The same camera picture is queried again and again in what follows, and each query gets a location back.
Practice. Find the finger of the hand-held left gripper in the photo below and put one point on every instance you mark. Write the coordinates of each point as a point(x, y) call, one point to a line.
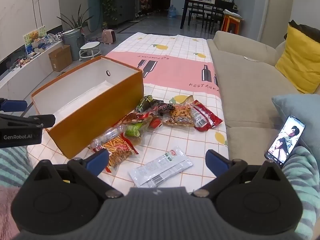
point(15, 105)
point(30, 121)

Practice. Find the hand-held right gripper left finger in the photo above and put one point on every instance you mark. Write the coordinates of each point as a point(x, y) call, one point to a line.
point(98, 160)

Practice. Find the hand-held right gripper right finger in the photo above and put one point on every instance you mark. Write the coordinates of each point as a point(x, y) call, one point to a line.
point(215, 160)

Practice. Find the orange spicy strips packet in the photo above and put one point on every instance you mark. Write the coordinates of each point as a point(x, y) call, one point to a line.
point(120, 150)

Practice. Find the clear packet of round snacks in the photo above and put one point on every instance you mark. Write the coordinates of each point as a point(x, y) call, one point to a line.
point(106, 137)

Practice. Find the orange cardboard box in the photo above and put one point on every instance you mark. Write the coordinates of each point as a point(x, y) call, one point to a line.
point(100, 120)

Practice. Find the red packet with white label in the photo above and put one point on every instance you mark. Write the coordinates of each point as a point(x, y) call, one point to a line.
point(205, 116)

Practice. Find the red duck leg packet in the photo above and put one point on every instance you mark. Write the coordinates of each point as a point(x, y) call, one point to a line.
point(135, 120)

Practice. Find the white snack packet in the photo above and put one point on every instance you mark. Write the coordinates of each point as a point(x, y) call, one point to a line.
point(160, 167)

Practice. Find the clear packet of yellow beans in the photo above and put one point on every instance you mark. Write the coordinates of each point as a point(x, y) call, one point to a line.
point(180, 115)

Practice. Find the clear packet with red tag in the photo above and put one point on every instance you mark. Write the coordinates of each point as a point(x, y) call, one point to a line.
point(156, 122)

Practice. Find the black and green snack packet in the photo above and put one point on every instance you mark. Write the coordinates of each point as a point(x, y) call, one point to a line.
point(143, 103)

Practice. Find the dark round snack packet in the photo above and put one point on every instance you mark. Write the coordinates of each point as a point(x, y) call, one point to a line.
point(162, 107)

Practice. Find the person's left leg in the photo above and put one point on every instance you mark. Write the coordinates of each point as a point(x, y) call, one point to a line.
point(12, 165)

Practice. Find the person's leg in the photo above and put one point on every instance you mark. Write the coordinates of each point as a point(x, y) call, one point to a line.
point(302, 180)
point(12, 165)

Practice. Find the white low cabinet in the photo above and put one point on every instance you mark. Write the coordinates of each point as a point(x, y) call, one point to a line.
point(30, 70)

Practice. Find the brown cardboard carton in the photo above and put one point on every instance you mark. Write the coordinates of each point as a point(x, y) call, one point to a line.
point(60, 58)

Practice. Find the smartphone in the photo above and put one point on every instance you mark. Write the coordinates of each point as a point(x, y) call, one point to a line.
point(285, 140)

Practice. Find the pile of small toys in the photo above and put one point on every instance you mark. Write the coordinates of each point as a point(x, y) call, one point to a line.
point(48, 41)

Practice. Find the pink blanket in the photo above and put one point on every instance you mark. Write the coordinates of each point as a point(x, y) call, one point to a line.
point(7, 210)

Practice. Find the teddy bear picture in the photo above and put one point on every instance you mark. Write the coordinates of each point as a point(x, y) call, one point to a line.
point(35, 35)

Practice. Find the beige sofa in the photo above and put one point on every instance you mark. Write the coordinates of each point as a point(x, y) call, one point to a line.
point(250, 92)

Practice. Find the grey bin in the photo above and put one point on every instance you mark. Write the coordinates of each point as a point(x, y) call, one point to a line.
point(71, 42)

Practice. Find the person's right leg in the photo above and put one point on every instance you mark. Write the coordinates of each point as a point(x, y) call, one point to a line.
point(302, 180)

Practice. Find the white round stool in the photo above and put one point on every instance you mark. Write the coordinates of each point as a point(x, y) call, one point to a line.
point(90, 47)

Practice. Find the light blue pillow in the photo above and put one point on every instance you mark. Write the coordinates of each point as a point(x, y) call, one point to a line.
point(295, 107)

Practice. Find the checked lemon print tablecloth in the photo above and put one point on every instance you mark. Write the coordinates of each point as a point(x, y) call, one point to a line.
point(175, 70)

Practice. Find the spiky green plant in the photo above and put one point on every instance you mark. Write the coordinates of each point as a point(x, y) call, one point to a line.
point(75, 20)

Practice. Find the yellow pillow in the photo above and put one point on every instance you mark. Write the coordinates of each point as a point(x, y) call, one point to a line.
point(300, 60)

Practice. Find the orange stool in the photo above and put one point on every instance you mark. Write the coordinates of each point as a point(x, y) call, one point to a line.
point(231, 23)

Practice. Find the grey dresser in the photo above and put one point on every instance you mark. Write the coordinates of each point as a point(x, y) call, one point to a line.
point(122, 7)

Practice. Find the dark dining chair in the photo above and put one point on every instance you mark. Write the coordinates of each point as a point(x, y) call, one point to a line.
point(197, 15)
point(216, 15)

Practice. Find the blue water jug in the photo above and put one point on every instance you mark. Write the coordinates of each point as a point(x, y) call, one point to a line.
point(171, 12)

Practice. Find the dark dining table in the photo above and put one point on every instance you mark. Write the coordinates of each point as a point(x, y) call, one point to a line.
point(197, 1)

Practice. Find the black jacket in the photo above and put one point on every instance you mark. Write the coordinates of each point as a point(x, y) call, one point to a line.
point(305, 27)

